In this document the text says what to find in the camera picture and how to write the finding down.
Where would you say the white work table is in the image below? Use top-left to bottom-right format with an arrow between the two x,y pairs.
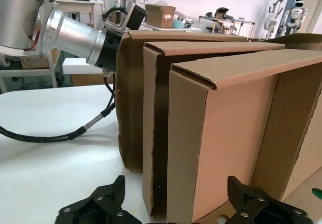
54,0 -> 104,27

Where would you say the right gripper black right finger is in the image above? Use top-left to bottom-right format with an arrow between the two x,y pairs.
227,175 -> 314,224

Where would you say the white metal frame rack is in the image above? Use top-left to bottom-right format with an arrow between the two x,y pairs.
0,48 -> 59,94

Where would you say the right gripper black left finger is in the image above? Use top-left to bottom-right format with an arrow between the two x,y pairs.
55,175 -> 142,224

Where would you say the labelled brown cardboard carton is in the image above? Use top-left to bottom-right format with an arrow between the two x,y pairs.
145,4 -> 177,29

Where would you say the brown carton under foam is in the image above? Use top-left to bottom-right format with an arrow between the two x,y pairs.
71,73 -> 117,87

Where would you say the seated person in black cap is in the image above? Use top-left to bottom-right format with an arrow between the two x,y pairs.
212,7 -> 231,35

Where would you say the brown cardboard box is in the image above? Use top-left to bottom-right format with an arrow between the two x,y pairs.
166,49 -> 322,224
141,32 -> 322,220
115,29 -> 250,174

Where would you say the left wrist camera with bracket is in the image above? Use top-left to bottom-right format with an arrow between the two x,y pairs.
100,2 -> 147,34

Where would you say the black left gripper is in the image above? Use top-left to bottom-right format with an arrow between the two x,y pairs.
86,29 -> 124,74

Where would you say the metal frame workbench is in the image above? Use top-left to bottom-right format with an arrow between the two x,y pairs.
198,14 -> 255,40

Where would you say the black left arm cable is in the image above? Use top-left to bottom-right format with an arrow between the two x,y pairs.
0,69 -> 118,143

